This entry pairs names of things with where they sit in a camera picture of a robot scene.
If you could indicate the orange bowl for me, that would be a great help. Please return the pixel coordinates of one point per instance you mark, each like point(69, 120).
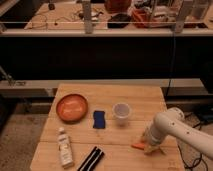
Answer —
point(72, 108)

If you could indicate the grey metal post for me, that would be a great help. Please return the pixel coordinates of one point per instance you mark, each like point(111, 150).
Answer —
point(86, 6)
point(184, 11)

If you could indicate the white bottle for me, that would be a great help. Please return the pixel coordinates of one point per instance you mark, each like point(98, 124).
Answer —
point(65, 151)

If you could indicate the black and white striped box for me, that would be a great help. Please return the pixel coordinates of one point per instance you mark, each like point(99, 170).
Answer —
point(92, 160)

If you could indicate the black bowl on back table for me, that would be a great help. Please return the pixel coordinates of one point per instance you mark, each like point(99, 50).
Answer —
point(119, 20)

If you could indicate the blue sponge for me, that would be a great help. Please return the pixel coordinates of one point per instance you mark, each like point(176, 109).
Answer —
point(99, 119)

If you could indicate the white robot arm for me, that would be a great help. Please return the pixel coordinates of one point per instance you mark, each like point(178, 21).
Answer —
point(171, 122)

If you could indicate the grey metal post right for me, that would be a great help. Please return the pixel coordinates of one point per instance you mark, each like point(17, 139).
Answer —
point(184, 11)

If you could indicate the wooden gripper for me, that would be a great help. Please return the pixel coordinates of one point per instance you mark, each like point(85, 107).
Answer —
point(152, 141)

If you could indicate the orange pepper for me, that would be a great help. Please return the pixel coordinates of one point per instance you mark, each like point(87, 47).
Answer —
point(138, 146)

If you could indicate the red box on back table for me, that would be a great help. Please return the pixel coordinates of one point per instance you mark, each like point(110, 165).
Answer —
point(144, 18)

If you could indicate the translucent ceramic cup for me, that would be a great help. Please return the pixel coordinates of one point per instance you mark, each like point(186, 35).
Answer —
point(121, 113)

